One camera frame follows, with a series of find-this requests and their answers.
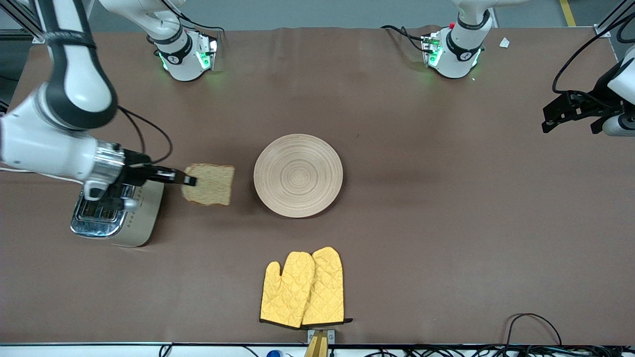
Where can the cream and chrome toaster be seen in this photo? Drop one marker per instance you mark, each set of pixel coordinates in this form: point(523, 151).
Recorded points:
point(141, 223)

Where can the metal base connector bracket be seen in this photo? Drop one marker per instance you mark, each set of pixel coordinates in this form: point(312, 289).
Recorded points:
point(211, 49)
point(429, 49)

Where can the wooden beam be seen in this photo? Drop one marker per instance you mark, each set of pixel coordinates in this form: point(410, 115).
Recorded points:
point(316, 347)

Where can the brown table cover sheet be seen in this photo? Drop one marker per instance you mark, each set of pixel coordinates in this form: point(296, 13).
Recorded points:
point(397, 277)

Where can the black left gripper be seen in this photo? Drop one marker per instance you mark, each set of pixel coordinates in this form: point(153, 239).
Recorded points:
point(597, 101)

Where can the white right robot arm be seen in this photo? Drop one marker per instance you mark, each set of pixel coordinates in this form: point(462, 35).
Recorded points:
point(74, 84)

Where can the slice of brown toast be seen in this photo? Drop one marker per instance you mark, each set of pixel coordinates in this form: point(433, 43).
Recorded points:
point(213, 186)

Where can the round light wooden plate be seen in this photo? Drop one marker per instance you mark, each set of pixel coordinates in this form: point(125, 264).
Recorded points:
point(297, 176)

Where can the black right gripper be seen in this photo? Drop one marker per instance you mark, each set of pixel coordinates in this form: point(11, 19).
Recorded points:
point(135, 168)

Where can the grey metal mounting plate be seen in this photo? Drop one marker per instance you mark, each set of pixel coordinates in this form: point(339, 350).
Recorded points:
point(331, 336)

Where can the yellow quilted oven mitt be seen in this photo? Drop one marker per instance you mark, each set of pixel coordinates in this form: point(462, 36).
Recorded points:
point(327, 287)
point(287, 292)

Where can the aluminium frame profile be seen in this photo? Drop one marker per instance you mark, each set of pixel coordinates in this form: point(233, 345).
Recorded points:
point(603, 32)
point(25, 25)

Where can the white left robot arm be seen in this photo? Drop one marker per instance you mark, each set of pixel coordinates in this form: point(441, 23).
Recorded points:
point(459, 59)

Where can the small white paper tag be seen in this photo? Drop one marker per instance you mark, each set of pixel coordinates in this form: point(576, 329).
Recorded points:
point(504, 42)

